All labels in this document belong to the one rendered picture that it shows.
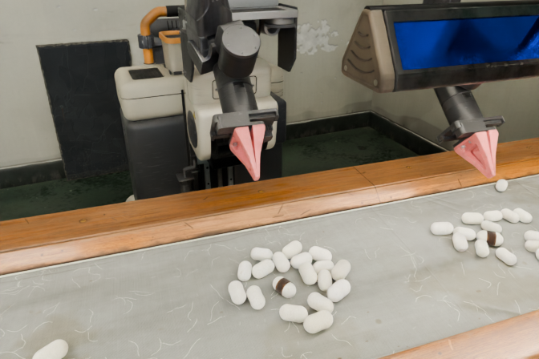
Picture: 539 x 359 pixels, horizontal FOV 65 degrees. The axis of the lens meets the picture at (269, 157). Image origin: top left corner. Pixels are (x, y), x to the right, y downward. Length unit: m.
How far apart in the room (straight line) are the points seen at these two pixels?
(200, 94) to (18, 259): 0.59
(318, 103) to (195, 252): 2.36
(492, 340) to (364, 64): 0.34
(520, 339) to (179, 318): 0.40
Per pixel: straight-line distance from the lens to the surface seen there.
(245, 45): 0.63
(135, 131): 1.37
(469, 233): 0.75
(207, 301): 0.59
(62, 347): 0.57
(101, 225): 0.73
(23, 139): 2.62
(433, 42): 0.43
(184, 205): 0.74
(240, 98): 0.66
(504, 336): 0.58
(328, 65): 2.91
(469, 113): 0.83
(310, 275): 0.60
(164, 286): 0.63
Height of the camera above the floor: 1.15
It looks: 26 degrees down
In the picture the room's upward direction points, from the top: straight up
